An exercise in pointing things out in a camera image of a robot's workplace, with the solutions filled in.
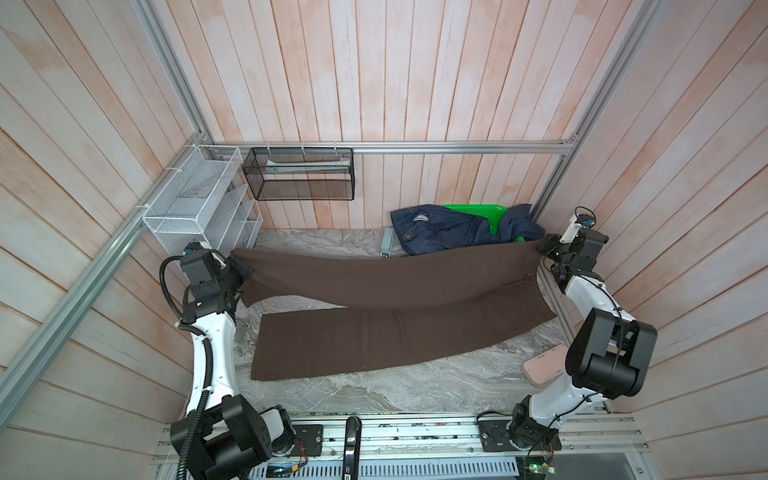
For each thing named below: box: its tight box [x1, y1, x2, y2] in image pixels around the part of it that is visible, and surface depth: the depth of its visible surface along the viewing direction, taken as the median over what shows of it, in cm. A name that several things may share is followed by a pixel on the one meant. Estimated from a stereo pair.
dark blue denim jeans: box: [390, 203, 545, 255], surface depth 115 cm
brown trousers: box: [231, 241, 557, 382], surface depth 94 cm
